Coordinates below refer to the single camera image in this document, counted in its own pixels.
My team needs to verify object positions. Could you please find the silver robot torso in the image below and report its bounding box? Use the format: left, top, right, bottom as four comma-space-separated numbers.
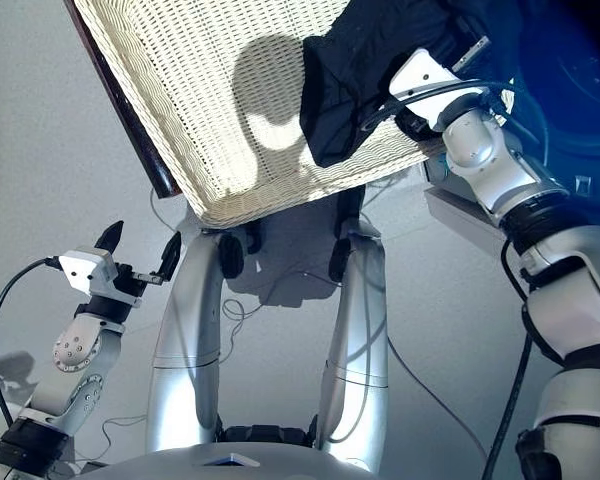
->
79, 424, 381, 480

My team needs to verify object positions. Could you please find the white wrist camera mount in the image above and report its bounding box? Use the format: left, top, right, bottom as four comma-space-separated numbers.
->
58, 245, 144, 307
388, 48, 489, 131

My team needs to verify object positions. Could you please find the grey washing machine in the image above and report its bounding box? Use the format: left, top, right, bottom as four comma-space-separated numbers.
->
419, 0, 600, 241

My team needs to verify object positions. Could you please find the black cloth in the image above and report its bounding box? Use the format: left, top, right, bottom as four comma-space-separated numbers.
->
299, 0, 481, 169

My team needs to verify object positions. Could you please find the pale woven basket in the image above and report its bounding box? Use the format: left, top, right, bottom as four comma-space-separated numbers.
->
72, 0, 516, 230

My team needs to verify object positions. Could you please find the dark brown wooden stand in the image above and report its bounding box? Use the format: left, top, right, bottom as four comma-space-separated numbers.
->
62, 0, 184, 199

